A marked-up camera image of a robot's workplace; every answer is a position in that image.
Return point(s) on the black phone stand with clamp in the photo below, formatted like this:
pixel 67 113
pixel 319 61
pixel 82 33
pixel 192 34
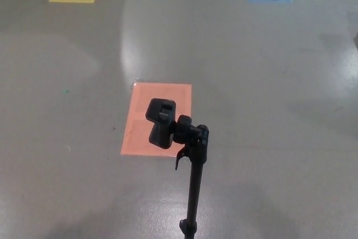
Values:
pixel 195 180

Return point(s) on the orange rectangular floor patch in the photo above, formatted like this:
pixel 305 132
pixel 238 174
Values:
pixel 137 127

